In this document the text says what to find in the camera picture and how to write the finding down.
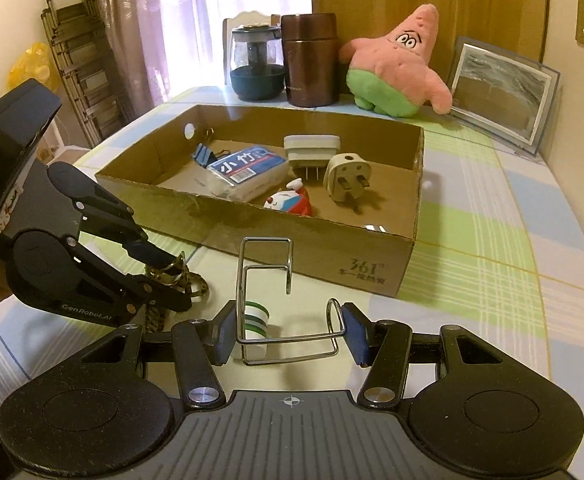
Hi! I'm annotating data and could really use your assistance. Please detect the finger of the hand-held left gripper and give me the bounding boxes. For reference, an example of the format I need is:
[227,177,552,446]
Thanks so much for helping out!
[49,162,173,267]
[62,237,193,330]

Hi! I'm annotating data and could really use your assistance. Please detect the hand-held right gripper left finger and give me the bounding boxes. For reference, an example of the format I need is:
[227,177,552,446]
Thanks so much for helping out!
[79,300,240,406]

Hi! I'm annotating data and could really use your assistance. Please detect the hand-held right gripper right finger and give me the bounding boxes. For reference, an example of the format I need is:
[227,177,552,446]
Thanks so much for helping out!
[341,301,505,408]

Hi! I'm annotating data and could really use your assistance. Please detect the small white bottle green stripes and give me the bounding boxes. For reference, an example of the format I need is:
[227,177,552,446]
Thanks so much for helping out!
[232,300,273,365]

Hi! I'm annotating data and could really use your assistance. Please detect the leopard print hair claw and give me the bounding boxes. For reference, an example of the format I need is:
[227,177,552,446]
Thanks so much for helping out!
[142,252,210,333]

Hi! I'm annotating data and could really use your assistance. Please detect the brown cardboard box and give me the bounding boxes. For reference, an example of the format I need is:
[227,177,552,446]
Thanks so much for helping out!
[95,105,425,301]

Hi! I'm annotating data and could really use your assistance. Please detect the metal wire holder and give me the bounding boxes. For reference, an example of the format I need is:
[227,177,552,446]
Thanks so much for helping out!
[235,236,347,366]

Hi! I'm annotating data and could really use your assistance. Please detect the blue binder clip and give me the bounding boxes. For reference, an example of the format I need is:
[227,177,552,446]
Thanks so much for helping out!
[193,129,231,167]

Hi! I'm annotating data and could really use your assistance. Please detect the clear toothpick box blue label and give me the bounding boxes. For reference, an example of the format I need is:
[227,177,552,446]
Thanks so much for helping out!
[206,147,289,202]

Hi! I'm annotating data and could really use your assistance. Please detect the beige plug adapter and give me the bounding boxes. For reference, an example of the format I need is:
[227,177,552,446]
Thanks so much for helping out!
[323,154,373,211]

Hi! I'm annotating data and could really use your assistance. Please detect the white square plug night light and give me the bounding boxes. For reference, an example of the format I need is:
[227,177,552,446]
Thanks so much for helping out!
[283,134,340,183]

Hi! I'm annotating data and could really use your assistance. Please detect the white stool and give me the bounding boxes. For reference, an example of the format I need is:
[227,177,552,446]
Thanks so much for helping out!
[46,117,92,163]

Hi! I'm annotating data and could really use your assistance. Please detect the yellow plastic bag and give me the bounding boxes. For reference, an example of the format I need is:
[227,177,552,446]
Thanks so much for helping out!
[8,42,55,93]

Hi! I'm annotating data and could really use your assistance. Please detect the dark folding rack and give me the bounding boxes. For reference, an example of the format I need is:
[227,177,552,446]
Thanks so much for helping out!
[42,0,127,148]

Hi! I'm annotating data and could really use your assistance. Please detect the small blue cat figurine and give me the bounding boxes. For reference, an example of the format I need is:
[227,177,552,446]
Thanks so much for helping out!
[263,180,313,217]

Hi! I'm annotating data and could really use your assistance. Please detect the glass teapot dark base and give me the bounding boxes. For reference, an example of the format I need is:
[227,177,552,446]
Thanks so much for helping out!
[230,24,289,102]

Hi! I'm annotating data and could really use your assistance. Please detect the sheer purple curtain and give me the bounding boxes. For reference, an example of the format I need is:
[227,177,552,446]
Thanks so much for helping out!
[92,0,317,111]

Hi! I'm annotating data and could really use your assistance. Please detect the brown metal thermos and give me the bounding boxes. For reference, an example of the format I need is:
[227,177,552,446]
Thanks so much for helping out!
[279,12,340,108]

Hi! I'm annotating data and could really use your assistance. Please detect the pink starfish plush toy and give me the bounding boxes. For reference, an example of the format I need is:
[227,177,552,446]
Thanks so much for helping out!
[340,4,454,120]

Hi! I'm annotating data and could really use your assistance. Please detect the glass picture frame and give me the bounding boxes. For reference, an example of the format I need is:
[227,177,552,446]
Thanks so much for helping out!
[444,36,563,156]

